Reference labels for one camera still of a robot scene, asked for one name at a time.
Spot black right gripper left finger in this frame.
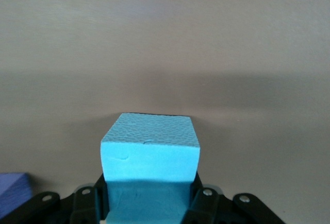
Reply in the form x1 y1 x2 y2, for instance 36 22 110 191
15 174 109 224

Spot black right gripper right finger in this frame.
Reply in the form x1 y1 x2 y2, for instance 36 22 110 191
185 171 286 224

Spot light blue foam block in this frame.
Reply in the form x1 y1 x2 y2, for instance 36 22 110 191
100 112 201 224

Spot purple foam block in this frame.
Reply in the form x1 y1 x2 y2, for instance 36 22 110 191
0 173 34 216

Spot brown table cover sheet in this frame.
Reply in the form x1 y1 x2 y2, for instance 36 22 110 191
0 0 330 224

